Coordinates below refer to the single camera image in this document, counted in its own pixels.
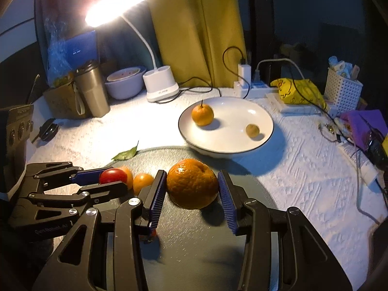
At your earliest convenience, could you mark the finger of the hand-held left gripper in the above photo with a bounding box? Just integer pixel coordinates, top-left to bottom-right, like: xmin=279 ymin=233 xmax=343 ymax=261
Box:
xmin=26 ymin=161 xmax=114 ymax=186
xmin=8 ymin=181 xmax=128 ymax=228

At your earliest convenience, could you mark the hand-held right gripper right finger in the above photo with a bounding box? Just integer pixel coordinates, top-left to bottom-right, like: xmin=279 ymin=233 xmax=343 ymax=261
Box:
xmin=218 ymin=170 xmax=354 ymax=291

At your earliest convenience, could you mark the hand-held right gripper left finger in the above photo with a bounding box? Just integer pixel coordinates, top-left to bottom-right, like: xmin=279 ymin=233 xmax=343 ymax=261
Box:
xmin=32 ymin=170 xmax=168 ymax=291

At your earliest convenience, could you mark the red cherry tomato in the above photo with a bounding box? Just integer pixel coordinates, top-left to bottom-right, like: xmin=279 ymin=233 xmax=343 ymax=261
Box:
xmin=99 ymin=168 xmax=128 ymax=185

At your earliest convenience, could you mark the small orange kumquat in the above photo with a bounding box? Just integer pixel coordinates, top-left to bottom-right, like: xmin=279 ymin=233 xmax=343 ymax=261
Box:
xmin=133 ymin=173 xmax=155 ymax=195
xmin=118 ymin=166 xmax=134 ymax=190

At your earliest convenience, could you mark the large orange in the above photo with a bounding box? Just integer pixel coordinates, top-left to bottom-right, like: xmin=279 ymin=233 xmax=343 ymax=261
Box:
xmin=166 ymin=158 xmax=219 ymax=210

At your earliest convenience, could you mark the white plate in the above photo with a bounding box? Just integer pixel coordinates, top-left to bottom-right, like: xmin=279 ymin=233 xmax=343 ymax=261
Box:
xmin=178 ymin=96 xmax=274 ymax=158

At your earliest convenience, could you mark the black round lens cap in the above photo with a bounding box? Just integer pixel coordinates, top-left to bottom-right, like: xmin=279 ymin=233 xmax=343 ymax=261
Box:
xmin=32 ymin=118 xmax=59 ymax=144

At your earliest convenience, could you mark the green leaf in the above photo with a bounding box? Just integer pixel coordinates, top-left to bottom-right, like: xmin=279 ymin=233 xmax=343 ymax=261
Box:
xmin=111 ymin=141 xmax=139 ymax=161

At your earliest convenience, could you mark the grey round mat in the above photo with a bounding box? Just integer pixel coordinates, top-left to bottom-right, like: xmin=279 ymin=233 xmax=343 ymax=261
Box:
xmin=51 ymin=146 xmax=289 ymax=291

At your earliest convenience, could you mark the cardboard box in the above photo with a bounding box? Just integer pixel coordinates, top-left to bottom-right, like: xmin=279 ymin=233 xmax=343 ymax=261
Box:
xmin=42 ymin=80 xmax=92 ymax=121

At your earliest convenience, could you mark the steel tumbler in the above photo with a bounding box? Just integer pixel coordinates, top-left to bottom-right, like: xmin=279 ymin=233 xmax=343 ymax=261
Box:
xmin=74 ymin=61 xmax=111 ymax=118

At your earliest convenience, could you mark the orange with stem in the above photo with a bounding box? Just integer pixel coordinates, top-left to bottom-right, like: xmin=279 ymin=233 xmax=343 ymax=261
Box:
xmin=191 ymin=99 xmax=214 ymax=127

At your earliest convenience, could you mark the clear plastic bag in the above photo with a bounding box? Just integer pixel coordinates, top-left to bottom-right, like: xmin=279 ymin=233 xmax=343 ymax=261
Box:
xmin=44 ymin=16 xmax=76 ymax=88

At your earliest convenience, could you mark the white desk lamp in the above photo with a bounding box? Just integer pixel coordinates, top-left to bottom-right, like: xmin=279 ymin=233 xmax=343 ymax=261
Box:
xmin=85 ymin=0 xmax=181 ymax=103

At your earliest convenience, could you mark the tablet with blue screen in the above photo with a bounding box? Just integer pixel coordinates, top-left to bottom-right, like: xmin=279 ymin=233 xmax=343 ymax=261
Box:
xmin=65 ymin=30 xmax=98 ymax=68

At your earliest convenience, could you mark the white power strip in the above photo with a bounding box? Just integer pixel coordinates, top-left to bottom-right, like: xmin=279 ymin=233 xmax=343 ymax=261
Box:
xmin=233 ymin=80 xmax=279 ymax=99

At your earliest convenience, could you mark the yellow plastic bag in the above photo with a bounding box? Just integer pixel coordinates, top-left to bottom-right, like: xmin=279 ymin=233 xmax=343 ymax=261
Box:
xmin=270 ymin=78 xmax=330 ymax=111

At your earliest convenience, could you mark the white charger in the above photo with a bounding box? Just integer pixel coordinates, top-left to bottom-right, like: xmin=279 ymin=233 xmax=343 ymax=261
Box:
xmin=237 ymin=64 xmax=252 ymax=83

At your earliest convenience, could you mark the white paper tube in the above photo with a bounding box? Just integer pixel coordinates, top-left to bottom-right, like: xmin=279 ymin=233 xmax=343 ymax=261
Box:
xmin=337 ymin=142 xmax=380 ymax=186

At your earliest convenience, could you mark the purple cloth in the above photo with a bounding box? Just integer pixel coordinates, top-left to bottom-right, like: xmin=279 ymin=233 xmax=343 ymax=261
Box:
xmin=339 ymin=109 xmax=385 ymax=153

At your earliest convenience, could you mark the white woven basket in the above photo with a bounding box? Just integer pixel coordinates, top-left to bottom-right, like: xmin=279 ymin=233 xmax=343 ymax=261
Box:
xmin=324 ymin=67 xmax=364 ymax=107

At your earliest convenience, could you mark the yellow curtain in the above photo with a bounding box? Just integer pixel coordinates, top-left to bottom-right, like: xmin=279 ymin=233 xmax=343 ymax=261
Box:
xmin=145 ymin=0 xmax=247 ymax=89

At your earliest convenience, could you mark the dark window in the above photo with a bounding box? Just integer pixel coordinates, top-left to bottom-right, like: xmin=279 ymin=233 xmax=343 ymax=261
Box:
xmin=242 ymin=0 xmax=373 ymax=76

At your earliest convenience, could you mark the grey thin cable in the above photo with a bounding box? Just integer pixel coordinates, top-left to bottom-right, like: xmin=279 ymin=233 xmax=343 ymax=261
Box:
xmin=354 ymin=151 xmax=383 ymax=225

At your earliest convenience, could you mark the black cable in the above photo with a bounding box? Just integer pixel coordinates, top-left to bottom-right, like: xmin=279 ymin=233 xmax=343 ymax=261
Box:
xmin=178 ymin=46 xmax=248 ymax=98

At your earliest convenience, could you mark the white cable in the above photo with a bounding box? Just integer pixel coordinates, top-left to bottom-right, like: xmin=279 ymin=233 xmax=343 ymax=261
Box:
xmin=256 ymin=58 xmax=305 ymax=81

